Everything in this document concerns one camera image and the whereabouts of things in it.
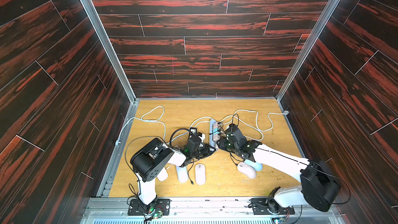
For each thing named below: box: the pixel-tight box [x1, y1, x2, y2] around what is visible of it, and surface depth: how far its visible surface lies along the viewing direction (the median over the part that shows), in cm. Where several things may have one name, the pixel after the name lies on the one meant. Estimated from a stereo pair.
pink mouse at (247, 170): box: [236, 161, 257, 180], surface depth 86 cm
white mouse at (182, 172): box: [176, 165, 189, 184], surface depth 84 cm
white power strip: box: [209, 118, 221, 150], surface depth 95 cm
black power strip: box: [189, 127, 198, 137], surface depth 101 cm
